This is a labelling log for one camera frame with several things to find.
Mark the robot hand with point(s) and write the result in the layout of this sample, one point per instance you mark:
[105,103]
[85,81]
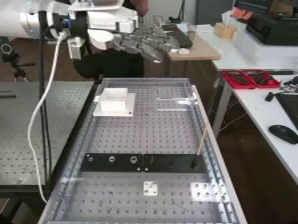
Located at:
[133,41]

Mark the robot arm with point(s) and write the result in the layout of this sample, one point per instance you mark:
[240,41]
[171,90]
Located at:
[22,16]

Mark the black keyboard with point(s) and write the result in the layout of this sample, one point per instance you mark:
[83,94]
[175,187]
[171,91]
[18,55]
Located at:
[290,108]
[181,37]

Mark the white computer mouse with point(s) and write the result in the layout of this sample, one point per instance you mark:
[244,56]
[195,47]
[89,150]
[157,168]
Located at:
[184,51]

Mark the wooden desk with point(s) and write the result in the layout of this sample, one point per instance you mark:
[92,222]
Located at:
[201,50]

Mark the small white box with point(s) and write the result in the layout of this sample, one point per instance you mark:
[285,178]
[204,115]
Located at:
[115,100]

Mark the wooden block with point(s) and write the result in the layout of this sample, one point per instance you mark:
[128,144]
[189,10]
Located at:
[224,30]

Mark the clear box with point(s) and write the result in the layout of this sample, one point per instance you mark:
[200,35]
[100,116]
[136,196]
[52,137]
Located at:
[147,210]
[175,104]

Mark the red tray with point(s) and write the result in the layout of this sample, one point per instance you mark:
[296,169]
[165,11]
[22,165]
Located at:
[237,80]
[264,78]

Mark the black upright pole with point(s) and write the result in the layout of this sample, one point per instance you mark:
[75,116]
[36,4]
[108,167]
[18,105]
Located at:
[44,100]

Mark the black tripod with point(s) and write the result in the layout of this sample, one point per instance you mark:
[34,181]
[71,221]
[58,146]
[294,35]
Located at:
[11,60]

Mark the black box device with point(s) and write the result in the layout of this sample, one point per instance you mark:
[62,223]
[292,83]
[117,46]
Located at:
[274,30]

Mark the thin stick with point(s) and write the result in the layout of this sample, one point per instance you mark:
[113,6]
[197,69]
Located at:
[205,135]

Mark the black plate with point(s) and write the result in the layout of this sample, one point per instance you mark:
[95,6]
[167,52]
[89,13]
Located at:
[173,163]

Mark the white desk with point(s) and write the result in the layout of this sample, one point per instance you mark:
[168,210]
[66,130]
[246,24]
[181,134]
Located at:
[270,133]

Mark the black computer mouse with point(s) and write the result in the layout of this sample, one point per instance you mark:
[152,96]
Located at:
[284,133]

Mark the small white square plate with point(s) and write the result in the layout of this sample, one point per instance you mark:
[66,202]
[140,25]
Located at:
[151,188]

